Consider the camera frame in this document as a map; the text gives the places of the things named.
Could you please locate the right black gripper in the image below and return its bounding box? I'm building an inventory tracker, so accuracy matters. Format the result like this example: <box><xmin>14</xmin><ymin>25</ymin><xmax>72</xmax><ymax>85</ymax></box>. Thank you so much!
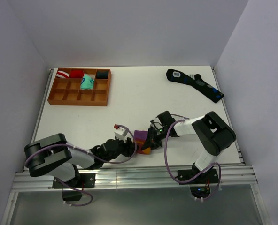
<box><xmin>141</xmin><ymin>126</ymin><xmax>169</xmax><ymax>151</ymax></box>

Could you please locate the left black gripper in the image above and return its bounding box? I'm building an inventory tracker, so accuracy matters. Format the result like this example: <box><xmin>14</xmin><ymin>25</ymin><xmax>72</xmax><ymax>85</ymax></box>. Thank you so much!
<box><xmin>103</xmin><ymin>135</ymin><xmax>139</xmax><ymax>163</ymax></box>

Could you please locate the maroon purple striped sock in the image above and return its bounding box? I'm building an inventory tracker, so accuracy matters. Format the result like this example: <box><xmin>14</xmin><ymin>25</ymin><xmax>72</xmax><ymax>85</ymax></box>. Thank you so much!
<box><xmin>134</xmin><ymin>130</ymin><xmax>151</xmax><ymax>155</ymax></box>

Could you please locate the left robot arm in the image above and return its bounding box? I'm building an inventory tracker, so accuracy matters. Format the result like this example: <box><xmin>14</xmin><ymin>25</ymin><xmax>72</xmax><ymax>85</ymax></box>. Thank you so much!
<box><xmin>24</xmin><ymin>133</ymin><xmax>137</xmax><ymax>187</ymax></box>

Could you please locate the mint green rolled sock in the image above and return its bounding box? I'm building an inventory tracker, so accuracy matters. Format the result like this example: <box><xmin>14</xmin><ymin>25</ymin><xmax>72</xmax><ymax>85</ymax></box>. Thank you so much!
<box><xmin>80</xmin><ymin>74</ymin><xmax>94</xmax><ymax>90</ymax></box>

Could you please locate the brown wooden divider tray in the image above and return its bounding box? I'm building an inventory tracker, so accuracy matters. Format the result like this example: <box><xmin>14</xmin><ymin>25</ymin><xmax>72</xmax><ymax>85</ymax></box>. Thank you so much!
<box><xmin>47</xmin><ymin>68</ymin><xmax>111</xmax><ymax>106</ymax></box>

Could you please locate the dark teal rolled sock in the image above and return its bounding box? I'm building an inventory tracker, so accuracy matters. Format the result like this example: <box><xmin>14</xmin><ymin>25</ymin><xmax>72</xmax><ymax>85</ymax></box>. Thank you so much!
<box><xmin>95</xmin><ymin>71</ymin><xmax>108</xmax><ymax>79</ymax></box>

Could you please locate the black blue sock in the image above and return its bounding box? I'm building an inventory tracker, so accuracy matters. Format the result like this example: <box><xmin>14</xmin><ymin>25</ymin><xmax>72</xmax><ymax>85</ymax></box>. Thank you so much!
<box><xmin>166</xmin><ymin>69</ymin><xmax>224</xmax><ymax>103</ymax></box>

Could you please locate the red white striped rolled sock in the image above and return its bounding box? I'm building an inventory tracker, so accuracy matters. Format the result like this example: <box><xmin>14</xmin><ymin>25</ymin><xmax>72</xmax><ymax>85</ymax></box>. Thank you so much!
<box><xmin>56</xmin><ymin>70</ymin><xmax>70</xmax><ymax>79</ymax></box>

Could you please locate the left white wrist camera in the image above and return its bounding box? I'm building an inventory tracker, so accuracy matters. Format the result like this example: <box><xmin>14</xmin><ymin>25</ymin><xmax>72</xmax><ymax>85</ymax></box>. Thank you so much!
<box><xmin>114</xmin><ymin>124</ymin><xmax>129</xmax><ymax>142</ymax></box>

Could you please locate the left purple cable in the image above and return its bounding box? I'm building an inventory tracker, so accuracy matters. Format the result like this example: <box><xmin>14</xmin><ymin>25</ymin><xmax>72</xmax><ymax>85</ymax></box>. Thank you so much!
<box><xmin>25</xmin><ymin>128</ymin><xmax>138</xmax><ymax>207</ymax></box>

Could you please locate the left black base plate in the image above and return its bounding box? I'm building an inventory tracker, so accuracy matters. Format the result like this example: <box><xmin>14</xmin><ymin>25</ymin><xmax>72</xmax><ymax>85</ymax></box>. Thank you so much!
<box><xmin>52</xmin><ymin>173</ymin><xmax>95</xmax><ymax>189</ymax></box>

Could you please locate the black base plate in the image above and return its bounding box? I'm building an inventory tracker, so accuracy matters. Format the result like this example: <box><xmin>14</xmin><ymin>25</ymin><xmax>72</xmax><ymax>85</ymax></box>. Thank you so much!
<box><xmin>52</xmin><ymin>173</ymin><xmax>95</xmax><ymax>189</ymax></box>
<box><xmin>177</xmin><ymin>168</ymin><xmax>219</xmax><ymax>185</ymax></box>

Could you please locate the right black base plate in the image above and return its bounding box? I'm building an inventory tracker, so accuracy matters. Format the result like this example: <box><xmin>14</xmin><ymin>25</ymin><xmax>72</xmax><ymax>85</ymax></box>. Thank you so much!
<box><xmin>177</xmin><ymin>168</ymin><xmax>219</xmax><ymax>185</ymax></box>

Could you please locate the aluminium frame rail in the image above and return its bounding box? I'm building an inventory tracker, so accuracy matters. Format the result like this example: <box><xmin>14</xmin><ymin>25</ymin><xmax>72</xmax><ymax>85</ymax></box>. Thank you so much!
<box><xmin>11</xmin><ymin>165</ymin><xmax>258</xmax><ymax>192</ymax></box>

